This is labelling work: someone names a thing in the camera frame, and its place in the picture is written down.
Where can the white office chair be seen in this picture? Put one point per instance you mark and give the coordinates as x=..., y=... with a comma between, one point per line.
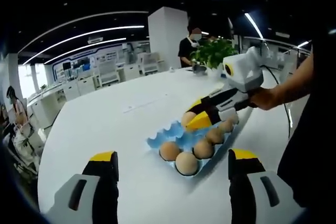
x=150, y=64
x=108, y=73

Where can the dark grey object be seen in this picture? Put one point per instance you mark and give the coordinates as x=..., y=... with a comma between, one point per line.
x=200, y=69

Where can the blue egg tray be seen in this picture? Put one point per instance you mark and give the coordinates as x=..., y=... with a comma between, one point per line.
x=162, y=140

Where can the white table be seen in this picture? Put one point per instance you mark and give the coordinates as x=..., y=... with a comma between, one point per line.
x=105, y=129

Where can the row of white desks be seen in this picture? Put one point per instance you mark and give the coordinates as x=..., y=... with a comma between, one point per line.
x=71, y=90

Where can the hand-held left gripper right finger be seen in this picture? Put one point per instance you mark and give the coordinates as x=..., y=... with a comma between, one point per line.
x=245, y=182

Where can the person's dark torso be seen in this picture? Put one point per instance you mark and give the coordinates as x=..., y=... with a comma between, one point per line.
x=309, y=155

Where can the green potted plant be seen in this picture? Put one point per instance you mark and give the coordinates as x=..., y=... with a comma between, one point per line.
x=215, y=51

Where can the black wall monitor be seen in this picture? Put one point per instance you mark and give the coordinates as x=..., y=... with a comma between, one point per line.
x=66, y=65

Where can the person's right hand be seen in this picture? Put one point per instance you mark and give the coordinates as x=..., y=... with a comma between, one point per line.
x=265, y=99

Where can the white square pillar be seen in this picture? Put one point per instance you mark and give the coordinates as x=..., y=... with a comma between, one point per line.
x=165, y=37

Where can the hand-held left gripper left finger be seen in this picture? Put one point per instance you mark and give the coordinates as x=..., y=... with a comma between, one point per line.
x=103, y=182

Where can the long ceiling light strip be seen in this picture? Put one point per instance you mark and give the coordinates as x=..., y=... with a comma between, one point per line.
x=118, y=28
x=105, y=41
x=253, y=24

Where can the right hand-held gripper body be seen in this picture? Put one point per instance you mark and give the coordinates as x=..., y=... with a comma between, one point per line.
x=244, y=74

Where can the ceiling air conditioner vent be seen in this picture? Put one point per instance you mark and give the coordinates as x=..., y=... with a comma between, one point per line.
x=95, y=40

